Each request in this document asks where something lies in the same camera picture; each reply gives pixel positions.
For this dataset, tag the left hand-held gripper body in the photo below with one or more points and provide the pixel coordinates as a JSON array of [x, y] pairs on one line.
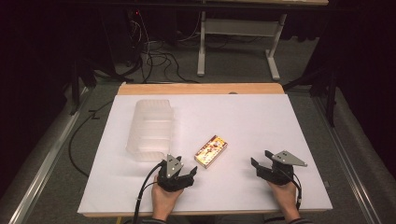
[[170, 174]]

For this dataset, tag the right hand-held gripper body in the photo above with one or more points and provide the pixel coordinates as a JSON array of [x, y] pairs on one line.
[[281, 169]]

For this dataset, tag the yellow red printed box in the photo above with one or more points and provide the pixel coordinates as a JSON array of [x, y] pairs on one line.
[[210, 151]]

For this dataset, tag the translucent plastic container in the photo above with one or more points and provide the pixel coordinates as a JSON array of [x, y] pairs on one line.
[[150, 130]]

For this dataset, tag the person's left hand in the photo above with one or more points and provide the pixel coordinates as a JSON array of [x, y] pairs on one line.
[[164, 200]]

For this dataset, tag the person's right hand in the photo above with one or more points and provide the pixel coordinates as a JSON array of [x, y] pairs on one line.
[[285, 197]]

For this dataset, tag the white table mat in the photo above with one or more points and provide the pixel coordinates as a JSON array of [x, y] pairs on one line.
[[236, 124]]

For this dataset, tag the black metal stand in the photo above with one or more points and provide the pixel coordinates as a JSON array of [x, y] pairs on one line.
[[77, 84], [323, 90]]

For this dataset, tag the aluminium floor rail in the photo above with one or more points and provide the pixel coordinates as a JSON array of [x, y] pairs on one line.
[[345, 155], [43, 165]]

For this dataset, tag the white metal desk frame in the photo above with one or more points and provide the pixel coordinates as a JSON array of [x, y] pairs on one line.
[[239, 34]]

